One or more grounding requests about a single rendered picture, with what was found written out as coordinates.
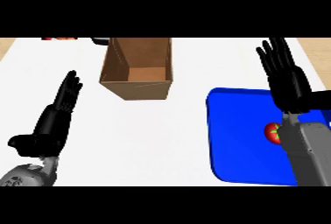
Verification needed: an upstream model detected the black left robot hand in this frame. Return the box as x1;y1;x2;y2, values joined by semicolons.
6;70;84;158

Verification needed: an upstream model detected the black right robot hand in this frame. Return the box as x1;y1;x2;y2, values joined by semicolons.
254;37;331;115

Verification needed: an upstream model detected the red tomato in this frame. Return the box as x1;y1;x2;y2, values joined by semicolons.
263;122;284;146

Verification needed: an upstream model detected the blue tray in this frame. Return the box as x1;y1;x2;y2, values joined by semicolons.
204;87;331;186

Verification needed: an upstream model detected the brown cardboard box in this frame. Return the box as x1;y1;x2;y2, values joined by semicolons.
98;37;176;102

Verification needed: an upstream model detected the red and orange object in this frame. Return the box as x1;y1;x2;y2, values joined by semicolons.
40;37;78;41

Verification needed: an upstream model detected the black object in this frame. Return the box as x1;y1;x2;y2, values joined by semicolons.
89;37;111;46

